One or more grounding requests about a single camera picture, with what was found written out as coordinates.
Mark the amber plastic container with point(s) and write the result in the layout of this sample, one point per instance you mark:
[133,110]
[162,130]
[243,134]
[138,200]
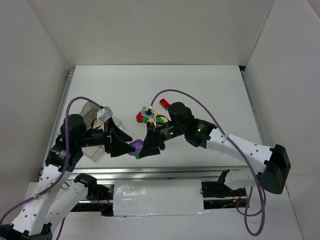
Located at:
[93,122]

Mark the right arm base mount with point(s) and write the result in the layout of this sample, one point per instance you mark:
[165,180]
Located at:
[217,196]

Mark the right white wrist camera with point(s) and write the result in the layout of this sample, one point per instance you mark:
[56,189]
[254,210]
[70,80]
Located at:
[149,113]

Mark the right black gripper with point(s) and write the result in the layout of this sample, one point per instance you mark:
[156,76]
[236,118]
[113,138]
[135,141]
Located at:
[160,136]

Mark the small green lego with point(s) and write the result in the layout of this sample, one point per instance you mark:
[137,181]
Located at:
[137,157]

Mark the red rounded lego brick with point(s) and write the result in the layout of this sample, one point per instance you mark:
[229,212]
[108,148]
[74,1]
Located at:
[139,117]

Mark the green long lego brick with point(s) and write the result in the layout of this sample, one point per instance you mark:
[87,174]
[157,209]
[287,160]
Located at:
[160,120]

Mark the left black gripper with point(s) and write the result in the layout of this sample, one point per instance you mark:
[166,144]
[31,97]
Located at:
[108,139]

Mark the aluminium front rail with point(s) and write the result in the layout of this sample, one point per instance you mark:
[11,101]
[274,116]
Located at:
[156,173]

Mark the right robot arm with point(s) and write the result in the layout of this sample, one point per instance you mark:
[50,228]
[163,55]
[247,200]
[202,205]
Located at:
[267,166]

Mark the purple rounded lego brick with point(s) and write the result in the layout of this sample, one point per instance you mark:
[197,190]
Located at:
[137,145]

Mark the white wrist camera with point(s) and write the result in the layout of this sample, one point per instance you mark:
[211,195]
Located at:
[104,114]
[149,113]

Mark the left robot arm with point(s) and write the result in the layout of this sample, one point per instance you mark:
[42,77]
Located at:
[43,213]

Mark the white foam board cover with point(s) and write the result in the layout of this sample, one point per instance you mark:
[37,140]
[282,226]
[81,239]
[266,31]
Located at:
[157,198]

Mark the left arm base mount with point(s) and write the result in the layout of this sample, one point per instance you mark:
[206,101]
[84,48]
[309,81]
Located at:
[101,202]

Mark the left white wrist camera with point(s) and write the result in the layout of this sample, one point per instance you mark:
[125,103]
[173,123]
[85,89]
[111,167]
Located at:
[104,114]

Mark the small green lego brick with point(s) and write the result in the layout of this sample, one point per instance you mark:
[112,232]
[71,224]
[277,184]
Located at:
[145,120]

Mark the red flat lego brick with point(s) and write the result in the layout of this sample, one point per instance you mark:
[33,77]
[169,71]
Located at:
[163,101]

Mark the long clear plastic container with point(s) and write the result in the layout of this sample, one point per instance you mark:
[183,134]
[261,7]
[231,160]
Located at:
[93,152]

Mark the small clear plastic container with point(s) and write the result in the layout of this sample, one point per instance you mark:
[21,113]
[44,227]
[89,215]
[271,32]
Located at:
[117,122]

